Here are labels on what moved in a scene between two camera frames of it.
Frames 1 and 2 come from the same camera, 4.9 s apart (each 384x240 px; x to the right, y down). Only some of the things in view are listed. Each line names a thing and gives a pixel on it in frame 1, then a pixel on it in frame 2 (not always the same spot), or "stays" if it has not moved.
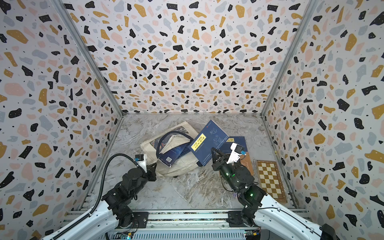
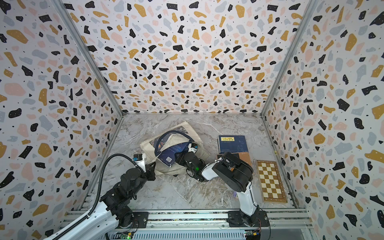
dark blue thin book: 170,156 stays
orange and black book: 245,161 stays
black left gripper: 151,171 stays
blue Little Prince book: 212,136 → 232,143
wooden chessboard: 271,181 stays
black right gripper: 220,165 → 181,158
